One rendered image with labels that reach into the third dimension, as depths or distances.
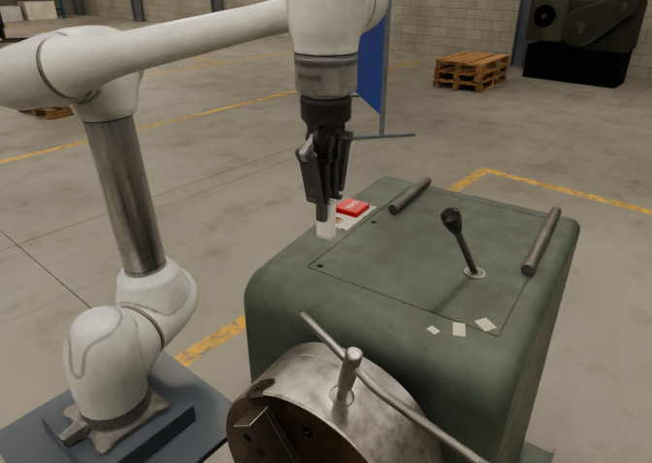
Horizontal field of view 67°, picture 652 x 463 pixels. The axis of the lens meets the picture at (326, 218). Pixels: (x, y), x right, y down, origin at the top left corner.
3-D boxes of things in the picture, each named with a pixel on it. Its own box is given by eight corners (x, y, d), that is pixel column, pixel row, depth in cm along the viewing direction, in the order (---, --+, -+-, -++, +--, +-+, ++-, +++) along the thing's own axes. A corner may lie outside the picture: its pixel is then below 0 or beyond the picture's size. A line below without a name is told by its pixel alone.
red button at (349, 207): (346, 205, 114) (346, 197, 113) (369, 211, 111) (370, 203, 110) (333, 214, 110) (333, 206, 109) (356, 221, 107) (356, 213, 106)
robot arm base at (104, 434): (45, 426, 113) (38, 409, 110) (132, 371, 128) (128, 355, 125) (83, 472, 102) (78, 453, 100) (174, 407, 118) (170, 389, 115)
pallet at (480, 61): (462, 75, 903) (465, 49, 883) (507, 81, 856) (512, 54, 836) (430, 86, 815) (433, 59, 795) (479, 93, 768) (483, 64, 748)
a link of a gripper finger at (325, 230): (334, 201, 78) (331, 202, 77) (333, 239, 81) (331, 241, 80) (318, 196, 79) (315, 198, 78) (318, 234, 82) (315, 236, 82)
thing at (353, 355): (326, 407, 66) (342, 350, 60) (338, 399, 68) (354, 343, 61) (337, 419, 65) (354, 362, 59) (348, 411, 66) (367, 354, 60)
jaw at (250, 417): (297, 451, 74) (258, 384, 72) (319, 452, 70) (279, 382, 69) (247, 512, 65) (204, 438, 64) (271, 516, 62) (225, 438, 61)
